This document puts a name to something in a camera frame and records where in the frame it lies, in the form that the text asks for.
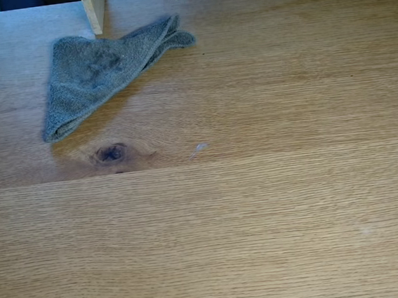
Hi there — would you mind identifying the grey terry cloth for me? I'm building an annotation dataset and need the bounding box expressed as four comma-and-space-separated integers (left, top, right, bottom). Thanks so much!
32, 11, 206, 144

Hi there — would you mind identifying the pale wooden stand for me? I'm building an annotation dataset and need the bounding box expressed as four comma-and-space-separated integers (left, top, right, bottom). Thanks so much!
80, 0, 175, 36

